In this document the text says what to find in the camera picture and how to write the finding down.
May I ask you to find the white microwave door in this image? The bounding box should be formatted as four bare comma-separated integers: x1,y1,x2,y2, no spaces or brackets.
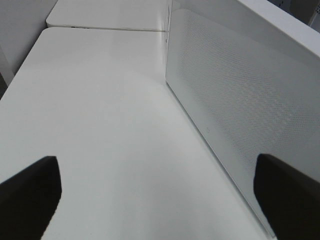
166,9,320,238

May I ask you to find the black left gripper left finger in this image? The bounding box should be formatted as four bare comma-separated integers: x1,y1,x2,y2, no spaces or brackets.
0,156,62,240

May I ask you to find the white microwave oven body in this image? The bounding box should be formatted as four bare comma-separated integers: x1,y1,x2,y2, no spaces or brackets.
171,0,320,58

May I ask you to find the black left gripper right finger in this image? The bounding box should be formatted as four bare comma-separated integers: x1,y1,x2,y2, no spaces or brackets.
253,153,320,240

